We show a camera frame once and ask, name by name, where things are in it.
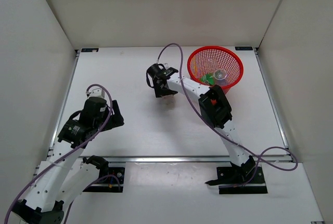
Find black corner label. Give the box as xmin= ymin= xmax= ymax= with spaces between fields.
xmin=81 ymin=48 xmax=99 ymax=53
xmin=235 ymin=46 xmax=253 ymax=51

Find black left corner label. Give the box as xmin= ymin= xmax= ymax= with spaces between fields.
xmin=81 ymin=48 xmax=99 ymax=53

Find clear bottle white cap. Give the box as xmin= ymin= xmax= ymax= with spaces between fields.
xmin=204 ymin=58 xmax=219 ymax=73

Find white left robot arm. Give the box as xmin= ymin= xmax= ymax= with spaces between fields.
xmin=12 ymin=96 xmax=124 ymax=223

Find clear bottle red label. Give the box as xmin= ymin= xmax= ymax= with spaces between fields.
xmin=163 ymin=95 xmax=175 ymax=105

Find red mesh plastic bin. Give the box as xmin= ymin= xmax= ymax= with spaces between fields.
xmin=187 ymin=46 xmax=244 ymax=94

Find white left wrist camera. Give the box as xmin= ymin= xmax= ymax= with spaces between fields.
xmin=85 ymin=87 xmax=105 ymax=99

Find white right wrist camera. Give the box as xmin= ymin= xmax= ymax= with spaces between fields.
xmin=158 ymin=63 xmax=169 ymax=69

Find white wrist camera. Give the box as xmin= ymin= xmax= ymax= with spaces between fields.
xmin=85 ymin=87 xmax=105 ymax=99
xmin=158 ymin=63 xmax=169 ymax=69

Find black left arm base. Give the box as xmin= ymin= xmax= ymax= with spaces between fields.
xmin=82 ymin=156 xmax=125 ymax=193

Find green Sprite bottle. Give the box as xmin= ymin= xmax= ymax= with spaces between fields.
xmin=200 ymin=73 xmax=215 ymax=86

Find aluminium table edge rail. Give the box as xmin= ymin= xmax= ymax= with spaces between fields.
xmin=46 ymin=155 xmax=294 ymax=164

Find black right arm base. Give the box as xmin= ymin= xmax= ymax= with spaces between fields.
xmin=205 ymin=167 xmax=268 ymax=195

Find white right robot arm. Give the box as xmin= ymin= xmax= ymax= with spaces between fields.
xmin=146 ymin=64 xmax=255 ymax=182

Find clear bottle blue label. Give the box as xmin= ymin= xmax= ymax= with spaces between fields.
xmin=213 ymin=69 xmax=228 ymax=86

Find black right corner label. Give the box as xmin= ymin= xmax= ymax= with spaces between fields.
xmin=235 ymin=46 xmax=253 ymax=51

